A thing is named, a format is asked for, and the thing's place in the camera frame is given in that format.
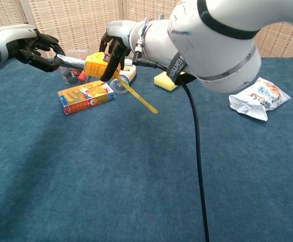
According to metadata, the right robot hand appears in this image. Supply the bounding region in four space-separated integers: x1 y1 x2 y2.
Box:
98 20 137 82

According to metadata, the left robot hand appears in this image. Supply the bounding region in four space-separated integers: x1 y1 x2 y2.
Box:
0 23 67 74

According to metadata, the yellow tape measure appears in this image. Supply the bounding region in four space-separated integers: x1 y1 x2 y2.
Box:
53 51 159 114

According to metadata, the woven folding screen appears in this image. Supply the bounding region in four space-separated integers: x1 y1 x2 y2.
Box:
0 0 293 59

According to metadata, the white squeeze sauce bottle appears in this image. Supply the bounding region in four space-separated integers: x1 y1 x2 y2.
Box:
109 58 137 95

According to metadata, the yellow sponge block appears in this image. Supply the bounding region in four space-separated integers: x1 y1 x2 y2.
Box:
153 71 186 92

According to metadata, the clear box of binder clips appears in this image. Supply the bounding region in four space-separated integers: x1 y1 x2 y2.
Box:
60 49 90 85

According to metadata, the orange yellow carton box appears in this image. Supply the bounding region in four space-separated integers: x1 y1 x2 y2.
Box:
57 79 116 115

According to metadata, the blue velvet table cloth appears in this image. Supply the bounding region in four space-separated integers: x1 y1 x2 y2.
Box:
0 57 293 242

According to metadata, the white crumpled snack bag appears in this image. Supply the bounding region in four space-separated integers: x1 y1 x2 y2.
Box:
228 77 291 122

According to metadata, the black velcro cable strap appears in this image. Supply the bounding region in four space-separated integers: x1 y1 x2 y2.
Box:
166 52 197 86

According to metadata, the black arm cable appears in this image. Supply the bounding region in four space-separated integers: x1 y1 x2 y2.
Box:
132 42 210 242

